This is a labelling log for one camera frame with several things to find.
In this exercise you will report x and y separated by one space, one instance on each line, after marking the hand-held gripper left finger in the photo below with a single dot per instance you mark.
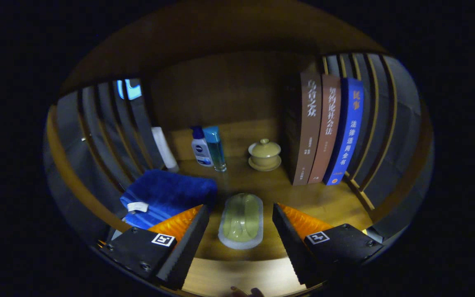
186 247

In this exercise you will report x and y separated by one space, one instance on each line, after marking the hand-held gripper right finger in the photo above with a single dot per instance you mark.
293 247

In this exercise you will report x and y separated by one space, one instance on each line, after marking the pale green soap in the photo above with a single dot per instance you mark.
241 222

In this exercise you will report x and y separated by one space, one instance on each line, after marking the wooden drawer with black knob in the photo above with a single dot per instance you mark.
241 274

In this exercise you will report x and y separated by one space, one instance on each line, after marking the wooden countertop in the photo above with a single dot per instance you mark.
270 189

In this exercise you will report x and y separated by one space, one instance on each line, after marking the brown wooden cabinet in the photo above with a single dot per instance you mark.
221 90

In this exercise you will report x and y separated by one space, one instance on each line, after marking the folded blue towel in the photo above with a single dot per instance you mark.
167 192

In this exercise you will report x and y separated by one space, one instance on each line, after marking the tan lidded teacup with saucer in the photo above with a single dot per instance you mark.
264 154

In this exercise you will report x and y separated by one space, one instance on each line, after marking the white bottle with blue cap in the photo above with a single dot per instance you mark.
201 150

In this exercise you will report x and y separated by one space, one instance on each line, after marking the white tube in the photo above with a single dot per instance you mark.
164 148

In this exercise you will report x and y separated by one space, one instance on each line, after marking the teal glass bottle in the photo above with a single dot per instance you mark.
216 150

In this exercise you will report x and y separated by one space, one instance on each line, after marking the dark brown book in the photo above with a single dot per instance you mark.
305 136

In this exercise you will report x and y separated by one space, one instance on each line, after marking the reddish brown book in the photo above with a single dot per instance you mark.
326 132

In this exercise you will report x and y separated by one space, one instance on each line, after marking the blue book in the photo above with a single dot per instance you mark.
346 132

